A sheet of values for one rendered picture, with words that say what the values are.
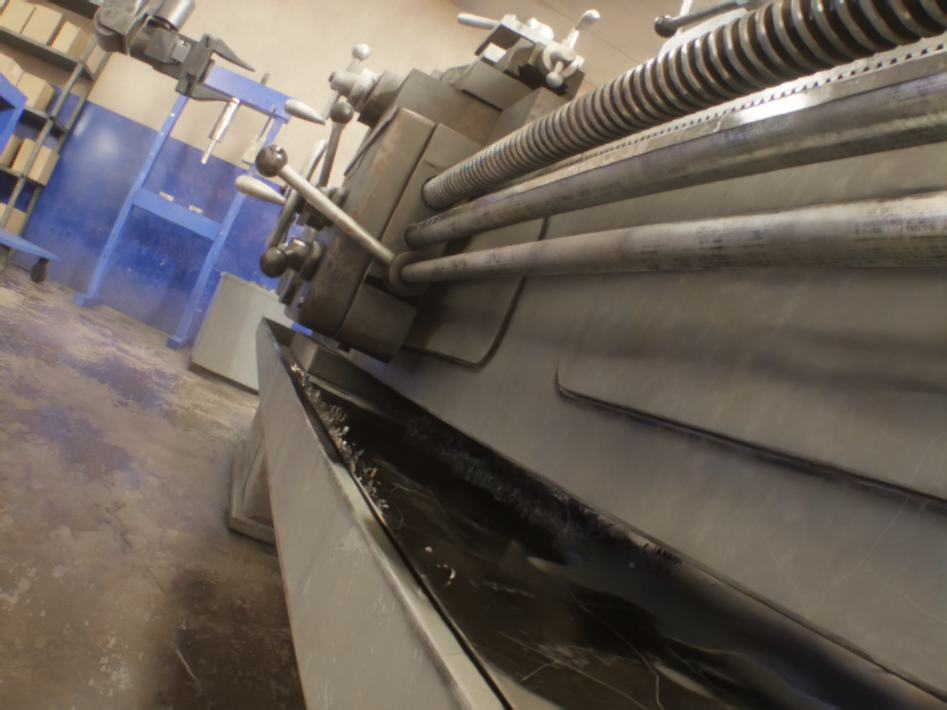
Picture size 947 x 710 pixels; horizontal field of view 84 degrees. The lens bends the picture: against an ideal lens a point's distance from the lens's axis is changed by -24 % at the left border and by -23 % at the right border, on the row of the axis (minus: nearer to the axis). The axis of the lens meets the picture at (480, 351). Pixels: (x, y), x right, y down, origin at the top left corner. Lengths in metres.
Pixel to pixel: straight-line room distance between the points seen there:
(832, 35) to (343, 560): 0.27
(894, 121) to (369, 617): 0.22
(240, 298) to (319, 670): 3.40
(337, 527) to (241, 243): 4.74
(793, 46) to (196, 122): 4.95
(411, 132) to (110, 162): 4.45
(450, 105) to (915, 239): 0.77
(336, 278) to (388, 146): 0.17
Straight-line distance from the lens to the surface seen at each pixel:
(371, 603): 0.17
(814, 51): 0.30
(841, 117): 0.24
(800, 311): 0.33
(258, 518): 1.55
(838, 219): 0.22
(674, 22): 0.94
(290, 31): 5.37
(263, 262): 0.71
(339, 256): 0.79
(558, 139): 0.49
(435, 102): 0.90
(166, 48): 0.97
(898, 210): 0.20
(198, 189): 5.01
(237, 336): 3.58
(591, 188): 0.39
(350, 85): 1.02
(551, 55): 0.99
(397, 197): 0.81
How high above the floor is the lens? 0.51
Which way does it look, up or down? 4 degrees up
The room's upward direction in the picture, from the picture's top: 23 degrees clockwise
